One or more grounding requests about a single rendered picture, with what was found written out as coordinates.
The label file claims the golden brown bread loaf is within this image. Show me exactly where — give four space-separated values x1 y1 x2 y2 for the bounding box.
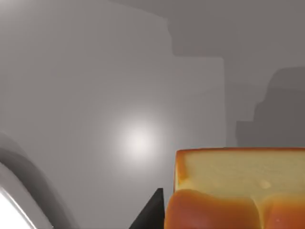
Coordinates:
163 147 305 229

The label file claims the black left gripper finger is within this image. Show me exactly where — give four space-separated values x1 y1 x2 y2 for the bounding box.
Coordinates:
129 187 165 229

